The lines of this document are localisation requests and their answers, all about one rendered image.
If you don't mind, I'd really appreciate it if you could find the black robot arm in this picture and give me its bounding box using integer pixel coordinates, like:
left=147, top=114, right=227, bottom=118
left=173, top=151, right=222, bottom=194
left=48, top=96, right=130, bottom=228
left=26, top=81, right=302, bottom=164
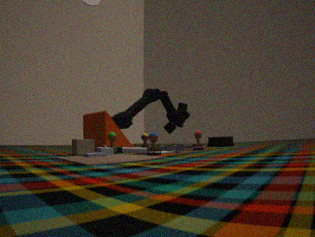
left=112, top=88, right=188, bottom=130

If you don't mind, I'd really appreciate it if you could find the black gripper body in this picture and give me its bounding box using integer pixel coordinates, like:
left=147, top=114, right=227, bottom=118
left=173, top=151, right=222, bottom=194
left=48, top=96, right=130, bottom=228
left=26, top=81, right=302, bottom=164
left=164, top=111, right=190, bottom=134

